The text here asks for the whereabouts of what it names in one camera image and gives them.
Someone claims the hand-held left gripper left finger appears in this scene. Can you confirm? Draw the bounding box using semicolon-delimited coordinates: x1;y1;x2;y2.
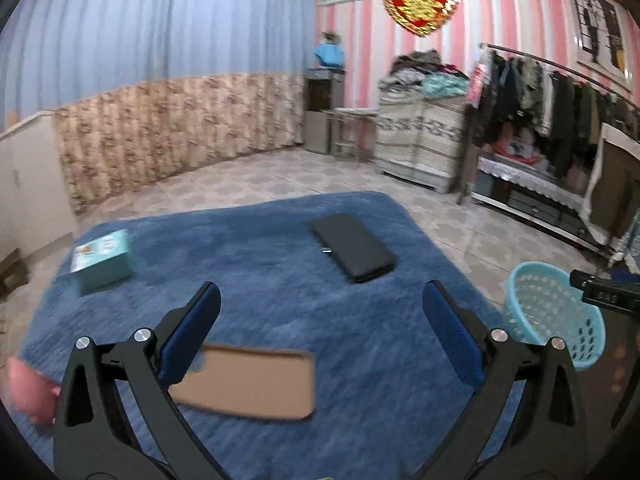
52;282;226;480

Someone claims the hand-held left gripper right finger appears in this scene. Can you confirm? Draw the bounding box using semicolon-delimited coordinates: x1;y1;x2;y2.
415;280;591;480

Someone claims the light blue plastic basket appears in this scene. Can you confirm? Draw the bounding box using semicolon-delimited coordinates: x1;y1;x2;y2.
501;261;607;372

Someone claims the brown tray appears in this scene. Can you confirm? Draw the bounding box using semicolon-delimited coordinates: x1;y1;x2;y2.
170;342;317;421

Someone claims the grey floral fringed cloth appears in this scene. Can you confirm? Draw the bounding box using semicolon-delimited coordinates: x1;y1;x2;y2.
607;210;640;273

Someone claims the glass tv stand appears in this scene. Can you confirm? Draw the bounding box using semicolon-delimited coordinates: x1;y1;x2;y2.
470;155;616;256

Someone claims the brown folded table board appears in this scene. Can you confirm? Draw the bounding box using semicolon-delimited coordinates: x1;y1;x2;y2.
585;122;640;246

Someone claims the blue knitted blanket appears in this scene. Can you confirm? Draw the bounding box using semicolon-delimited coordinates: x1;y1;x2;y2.
17;191;531;480

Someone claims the teal tissue box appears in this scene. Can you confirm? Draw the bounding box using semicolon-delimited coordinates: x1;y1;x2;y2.
70;229;134;295

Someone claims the white lace cloth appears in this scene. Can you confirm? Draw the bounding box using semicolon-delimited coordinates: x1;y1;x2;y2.
477;156;588;213

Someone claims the black flat case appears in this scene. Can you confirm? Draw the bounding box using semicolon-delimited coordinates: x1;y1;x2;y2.
310;213;397;284

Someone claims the red printed box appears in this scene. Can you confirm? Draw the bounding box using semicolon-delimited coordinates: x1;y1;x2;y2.
492;137;546;163

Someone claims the metal clothes rack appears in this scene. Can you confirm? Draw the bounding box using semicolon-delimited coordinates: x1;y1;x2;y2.
457;42;640;206

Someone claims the pink mug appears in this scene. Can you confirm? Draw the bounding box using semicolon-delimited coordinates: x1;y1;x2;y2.
6;357;63;428

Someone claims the row of hanging clothes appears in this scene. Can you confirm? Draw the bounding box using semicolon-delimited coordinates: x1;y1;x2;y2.
472;50;640;181

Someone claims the small wooden stool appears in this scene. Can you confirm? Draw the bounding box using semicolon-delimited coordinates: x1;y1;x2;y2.
0;252;31;298

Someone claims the patterned cloth covered cabinet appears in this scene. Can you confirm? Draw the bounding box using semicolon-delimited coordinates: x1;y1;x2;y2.
374;91;471;195

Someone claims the white cabinet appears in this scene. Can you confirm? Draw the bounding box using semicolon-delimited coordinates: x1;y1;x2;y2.
0;112;78;261

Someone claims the pink hanging bag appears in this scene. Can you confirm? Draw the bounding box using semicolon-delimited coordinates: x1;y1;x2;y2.
467;50;488;108

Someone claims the small metal side table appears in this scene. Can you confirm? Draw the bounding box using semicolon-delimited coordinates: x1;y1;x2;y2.
322;107;378;163

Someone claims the grey water dispenser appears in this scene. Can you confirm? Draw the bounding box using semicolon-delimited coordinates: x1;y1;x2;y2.
304;67;347;156

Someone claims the pile of clothes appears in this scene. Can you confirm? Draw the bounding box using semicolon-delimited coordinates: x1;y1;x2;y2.
378;49;471;101

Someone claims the blue floral curtain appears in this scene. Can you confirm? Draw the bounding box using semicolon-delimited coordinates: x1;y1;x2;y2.
0;0;318;213

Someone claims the blue cloth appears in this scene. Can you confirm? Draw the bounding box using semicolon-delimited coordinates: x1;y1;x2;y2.
313;42;346;69

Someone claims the wall poster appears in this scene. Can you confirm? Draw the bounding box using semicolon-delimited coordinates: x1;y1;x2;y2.
567;0;633;83

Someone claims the red heart wall decoration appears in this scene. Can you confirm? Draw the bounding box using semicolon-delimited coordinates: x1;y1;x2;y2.
382;0;460;37

